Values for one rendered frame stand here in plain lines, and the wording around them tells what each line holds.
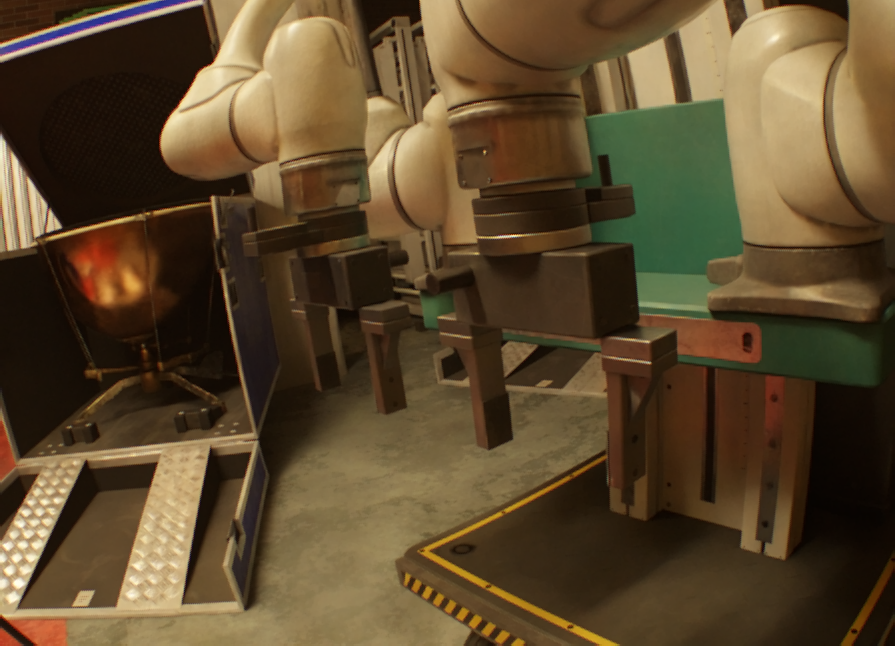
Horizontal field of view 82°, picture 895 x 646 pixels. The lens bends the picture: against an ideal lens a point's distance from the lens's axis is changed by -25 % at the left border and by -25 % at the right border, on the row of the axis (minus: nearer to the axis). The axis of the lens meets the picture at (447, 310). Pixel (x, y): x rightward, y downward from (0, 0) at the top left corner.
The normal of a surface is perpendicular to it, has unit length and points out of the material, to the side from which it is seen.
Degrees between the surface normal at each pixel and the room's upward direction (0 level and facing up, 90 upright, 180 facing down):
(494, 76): 148
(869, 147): 103
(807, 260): 86
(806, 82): 65
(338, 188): 90
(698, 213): 90
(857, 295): 14
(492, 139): 90
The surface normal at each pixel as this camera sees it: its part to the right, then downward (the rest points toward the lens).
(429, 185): -0.54, 0.29
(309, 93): 0.07, 0.19
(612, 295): 0.60, 0.06
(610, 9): -0.26, 0.96
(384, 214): -0.21, 0.71
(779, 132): -0.95, 0.15
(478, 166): -0.79, 0.22
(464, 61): -0.66, 0.68
